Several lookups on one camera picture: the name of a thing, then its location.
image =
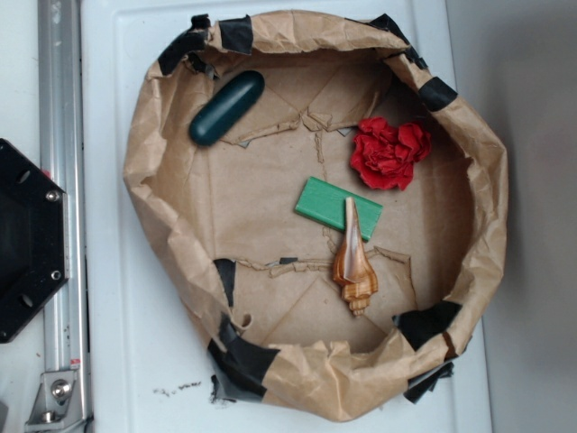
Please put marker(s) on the brown spiral sea shell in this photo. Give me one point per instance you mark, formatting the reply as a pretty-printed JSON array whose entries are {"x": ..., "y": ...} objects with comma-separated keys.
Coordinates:
[{"x": 352, "y": 269}]

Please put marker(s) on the green wooden block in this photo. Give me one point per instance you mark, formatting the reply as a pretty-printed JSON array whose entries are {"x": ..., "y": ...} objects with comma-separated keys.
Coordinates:
[{"x": 325, "y": 203}]

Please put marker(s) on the brown paper bin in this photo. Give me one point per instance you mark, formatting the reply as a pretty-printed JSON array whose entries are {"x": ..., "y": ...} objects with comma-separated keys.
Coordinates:
[{"x": 255, "y": 277}]

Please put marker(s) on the red fabric flower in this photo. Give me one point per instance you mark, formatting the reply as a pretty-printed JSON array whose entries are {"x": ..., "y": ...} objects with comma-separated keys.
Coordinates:
[{"x": 385, "y": 155}]

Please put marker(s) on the dark green capsule case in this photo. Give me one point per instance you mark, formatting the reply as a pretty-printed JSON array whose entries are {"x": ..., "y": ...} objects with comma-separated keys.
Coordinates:
[{"x": 226, "y": 108}]

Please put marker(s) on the white tray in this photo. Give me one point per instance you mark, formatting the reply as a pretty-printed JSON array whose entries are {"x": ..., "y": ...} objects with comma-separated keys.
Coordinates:
[{"x": 150, "y": 370}]

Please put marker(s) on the aluminium extrusion rail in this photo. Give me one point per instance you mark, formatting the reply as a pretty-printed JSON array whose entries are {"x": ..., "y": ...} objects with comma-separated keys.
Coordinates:
[{"x": 66, "y": 339}]

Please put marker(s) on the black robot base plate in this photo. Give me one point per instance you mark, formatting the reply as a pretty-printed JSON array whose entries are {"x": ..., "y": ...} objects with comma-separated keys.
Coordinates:
[{"x": 33, "y": 247}]

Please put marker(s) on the metal corner bracket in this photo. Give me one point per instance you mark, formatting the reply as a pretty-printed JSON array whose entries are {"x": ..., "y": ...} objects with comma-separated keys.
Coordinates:
[{"x": 57, "y": 405}]

